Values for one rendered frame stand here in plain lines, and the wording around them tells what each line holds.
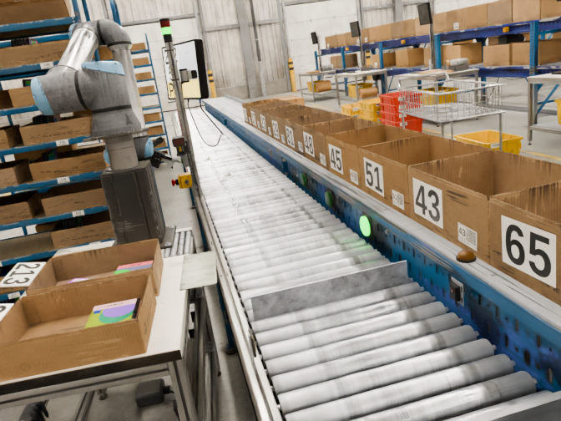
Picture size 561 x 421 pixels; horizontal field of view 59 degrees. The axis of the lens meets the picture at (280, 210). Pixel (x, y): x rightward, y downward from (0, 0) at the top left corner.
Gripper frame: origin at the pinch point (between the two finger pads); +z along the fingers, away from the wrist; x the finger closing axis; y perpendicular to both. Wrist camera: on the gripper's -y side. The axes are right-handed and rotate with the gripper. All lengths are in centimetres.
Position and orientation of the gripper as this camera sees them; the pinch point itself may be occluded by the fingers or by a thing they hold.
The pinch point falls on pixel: (178, 159)
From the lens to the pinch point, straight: 274.3
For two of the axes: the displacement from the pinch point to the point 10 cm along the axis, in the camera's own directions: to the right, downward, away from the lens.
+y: -3.6, 9.2, 1.7
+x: 2.3, 2.6, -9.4
